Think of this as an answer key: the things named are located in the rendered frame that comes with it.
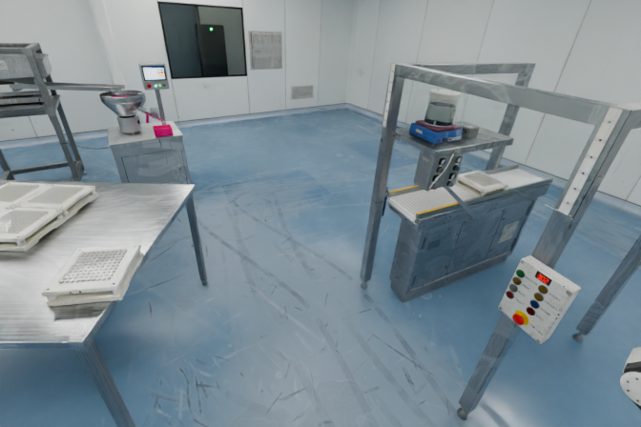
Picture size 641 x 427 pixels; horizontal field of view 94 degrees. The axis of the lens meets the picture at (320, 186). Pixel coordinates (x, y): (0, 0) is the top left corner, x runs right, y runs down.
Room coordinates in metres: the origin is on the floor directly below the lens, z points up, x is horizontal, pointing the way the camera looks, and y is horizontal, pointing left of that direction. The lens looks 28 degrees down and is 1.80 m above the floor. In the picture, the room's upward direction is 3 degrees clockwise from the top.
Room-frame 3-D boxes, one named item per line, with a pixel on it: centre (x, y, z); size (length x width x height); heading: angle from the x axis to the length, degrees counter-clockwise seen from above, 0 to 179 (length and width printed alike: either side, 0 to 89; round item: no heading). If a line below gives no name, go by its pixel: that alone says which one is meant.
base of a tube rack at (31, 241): (1.12, 1.42, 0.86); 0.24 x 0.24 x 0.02; 1
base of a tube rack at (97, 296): (0.87, 0.87, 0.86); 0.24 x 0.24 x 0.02; 11
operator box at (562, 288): (0.77, -0.79, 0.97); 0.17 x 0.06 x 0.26; 27
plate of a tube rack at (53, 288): (0.87, 0.87, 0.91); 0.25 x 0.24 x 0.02; 11
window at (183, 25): (5.82, 2.13, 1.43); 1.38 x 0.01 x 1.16; 125
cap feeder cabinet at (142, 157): (2.91, 1.82, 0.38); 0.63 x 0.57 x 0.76; 125
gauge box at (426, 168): (1.51, -0.64, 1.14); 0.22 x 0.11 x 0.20; 117
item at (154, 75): (3.15, 1.73, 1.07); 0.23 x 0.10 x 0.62; 125
